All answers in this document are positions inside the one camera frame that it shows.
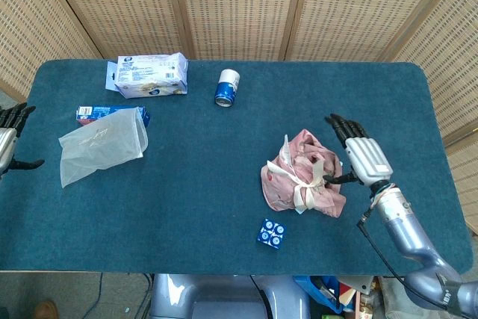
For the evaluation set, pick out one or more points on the grey robot torso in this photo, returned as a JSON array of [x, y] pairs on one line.
[[224, 296]]

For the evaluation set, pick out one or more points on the teal table mat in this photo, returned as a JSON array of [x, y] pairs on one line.
[[205, 166]]

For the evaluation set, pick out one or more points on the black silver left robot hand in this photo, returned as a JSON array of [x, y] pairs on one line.
[[5, 143]]

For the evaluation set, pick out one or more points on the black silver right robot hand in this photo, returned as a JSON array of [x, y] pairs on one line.
[[367, 158]]

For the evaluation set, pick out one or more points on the translucent plastic zip bag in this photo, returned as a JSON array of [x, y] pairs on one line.
[[101, 143]]

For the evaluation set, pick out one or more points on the blue storage bin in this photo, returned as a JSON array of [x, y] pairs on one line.
[[317, 293]]

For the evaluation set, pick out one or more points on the pink clothes bundle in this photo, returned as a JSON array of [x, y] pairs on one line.
[[298, 169]]

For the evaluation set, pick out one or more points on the blue white can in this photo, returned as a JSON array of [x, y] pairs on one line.
[[226, 89]]

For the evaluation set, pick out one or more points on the white blue tissue pack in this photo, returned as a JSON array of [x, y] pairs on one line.
[[149, 76]]

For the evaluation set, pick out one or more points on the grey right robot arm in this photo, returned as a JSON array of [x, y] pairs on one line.
[[407, 229]]

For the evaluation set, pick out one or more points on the blue toothpaste box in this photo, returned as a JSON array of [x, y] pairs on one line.
[[89, 113]]

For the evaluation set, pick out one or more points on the blue toy building block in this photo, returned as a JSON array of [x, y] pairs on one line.
[[272, 234]]

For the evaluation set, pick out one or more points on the brown shoe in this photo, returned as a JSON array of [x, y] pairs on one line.
[[46, 309]]

